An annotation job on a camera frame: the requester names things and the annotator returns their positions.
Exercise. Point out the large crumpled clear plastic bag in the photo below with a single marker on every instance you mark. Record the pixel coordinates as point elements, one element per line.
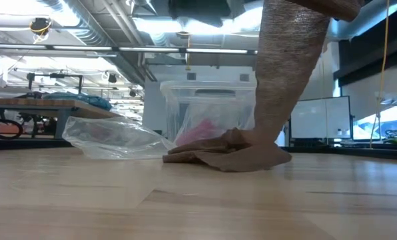
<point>112,140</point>

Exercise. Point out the wooden workbench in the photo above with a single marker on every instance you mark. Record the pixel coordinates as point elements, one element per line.
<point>35,103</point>

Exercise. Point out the white board with black frame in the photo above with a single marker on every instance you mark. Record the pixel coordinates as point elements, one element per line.
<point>318,116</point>

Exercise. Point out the clear plastic storage bin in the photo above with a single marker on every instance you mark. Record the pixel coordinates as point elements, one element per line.
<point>192,103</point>

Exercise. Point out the tan elastic bandage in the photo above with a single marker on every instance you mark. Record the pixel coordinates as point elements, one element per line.
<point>285,83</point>

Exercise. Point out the black camera rig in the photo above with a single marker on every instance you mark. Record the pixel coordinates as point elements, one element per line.
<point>55,76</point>

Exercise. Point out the long ceiling strip light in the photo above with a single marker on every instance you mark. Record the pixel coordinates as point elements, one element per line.
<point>152,49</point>

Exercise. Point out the pink-red bandage roll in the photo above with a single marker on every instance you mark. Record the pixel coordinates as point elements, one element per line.
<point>202,131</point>

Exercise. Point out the computer monitor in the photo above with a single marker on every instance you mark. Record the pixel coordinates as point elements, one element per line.
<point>391,123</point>

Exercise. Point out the teal cloth bundle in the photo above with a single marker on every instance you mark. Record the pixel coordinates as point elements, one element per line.
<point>85,99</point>

